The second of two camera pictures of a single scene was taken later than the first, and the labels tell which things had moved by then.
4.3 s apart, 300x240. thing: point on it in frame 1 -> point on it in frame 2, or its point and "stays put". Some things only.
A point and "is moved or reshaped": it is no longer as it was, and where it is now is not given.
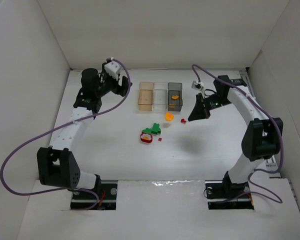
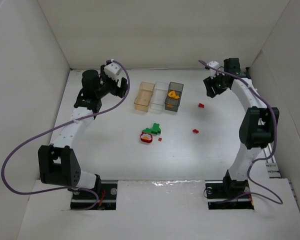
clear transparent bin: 160,91 stays put
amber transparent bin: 145,98 is moved or reshaped
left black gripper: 125,85 stays put
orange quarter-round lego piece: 169,117 -> 172,94
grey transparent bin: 175,97 is moved or reshaped
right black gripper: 205,107 -> 210,86
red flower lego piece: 146,137 stays put
